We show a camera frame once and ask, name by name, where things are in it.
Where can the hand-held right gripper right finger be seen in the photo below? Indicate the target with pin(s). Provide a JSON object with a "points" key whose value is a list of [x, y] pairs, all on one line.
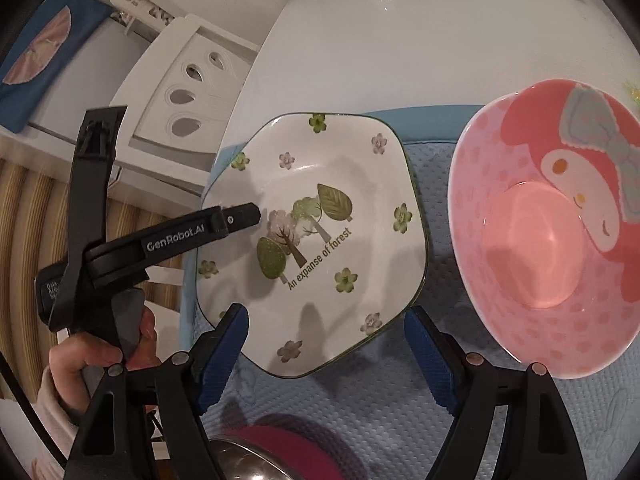
{"points": [[425, 360]]}

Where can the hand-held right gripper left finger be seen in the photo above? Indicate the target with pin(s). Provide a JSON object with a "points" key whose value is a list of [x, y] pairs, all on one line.
{"points": [[225, 360]]}

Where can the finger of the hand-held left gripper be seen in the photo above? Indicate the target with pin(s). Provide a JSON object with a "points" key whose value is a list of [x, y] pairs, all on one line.
{"points": [[243, 216]]}

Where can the white floral plate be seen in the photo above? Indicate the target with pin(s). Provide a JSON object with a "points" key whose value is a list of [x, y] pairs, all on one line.
{"points": [[345, 200]]}

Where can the magenta steel bowl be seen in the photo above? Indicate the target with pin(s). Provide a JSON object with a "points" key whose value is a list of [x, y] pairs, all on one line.
{"points": [[295, 440]]}

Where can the pink cartoon bowl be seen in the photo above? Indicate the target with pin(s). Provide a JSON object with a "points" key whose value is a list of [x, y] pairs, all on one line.
{"points": [[540, 280]]}

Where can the person's left forearm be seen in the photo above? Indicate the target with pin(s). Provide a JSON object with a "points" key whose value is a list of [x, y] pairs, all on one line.
{"points": [[55, 412]]}

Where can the person's left hand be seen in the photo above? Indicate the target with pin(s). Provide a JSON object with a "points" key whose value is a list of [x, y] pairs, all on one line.
{"points": [[85, 360]]}

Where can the striped woven rug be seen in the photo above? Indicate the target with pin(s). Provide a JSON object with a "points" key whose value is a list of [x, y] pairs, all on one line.
{"points": [[35, 220]]}

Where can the white plain chair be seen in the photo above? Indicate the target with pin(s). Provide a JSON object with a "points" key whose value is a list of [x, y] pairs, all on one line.
{"points": [[165, 285]]}

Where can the light blue quilted mat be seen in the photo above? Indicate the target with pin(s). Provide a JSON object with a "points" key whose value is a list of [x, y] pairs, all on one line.
{"points": [[370, 425]]}

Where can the white chair with teardrop holes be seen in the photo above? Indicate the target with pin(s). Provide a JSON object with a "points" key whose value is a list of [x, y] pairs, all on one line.
{"points": [[150, 110]]}

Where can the white chair with carved back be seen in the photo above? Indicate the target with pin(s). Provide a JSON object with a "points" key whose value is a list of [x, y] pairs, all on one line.
{"points": [[75, 90]]}

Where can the blue seat cushion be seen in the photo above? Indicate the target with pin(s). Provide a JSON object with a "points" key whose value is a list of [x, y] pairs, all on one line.
{"points": [[45, 50]]}

